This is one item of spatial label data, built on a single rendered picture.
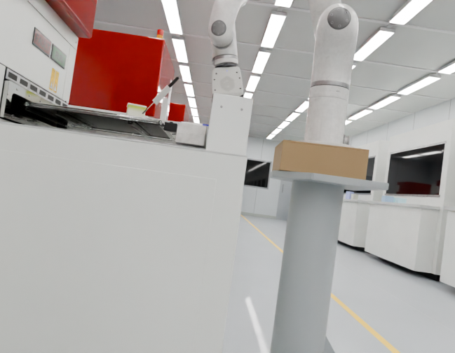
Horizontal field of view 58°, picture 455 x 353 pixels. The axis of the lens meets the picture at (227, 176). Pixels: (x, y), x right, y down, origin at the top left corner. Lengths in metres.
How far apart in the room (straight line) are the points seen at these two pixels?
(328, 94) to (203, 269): 0.67
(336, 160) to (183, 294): 0.59
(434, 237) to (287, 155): 4.60
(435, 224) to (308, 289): 4.51
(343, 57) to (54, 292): 0.99
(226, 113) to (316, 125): 0.40
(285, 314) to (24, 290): 0.72
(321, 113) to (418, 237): 4.43
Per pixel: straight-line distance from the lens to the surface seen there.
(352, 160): 1.24
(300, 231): 1.24
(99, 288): 0.94
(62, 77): 1.54
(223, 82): 1.36
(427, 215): 5.63
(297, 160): 1.20
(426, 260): 5.69
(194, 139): 1.13
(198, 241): 0.89
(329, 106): 1.28
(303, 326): 1.29
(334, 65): 1.31
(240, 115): 0.96
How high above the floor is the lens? 0.74
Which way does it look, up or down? 2 degrees up
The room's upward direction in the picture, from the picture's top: 8 degrees clockwise
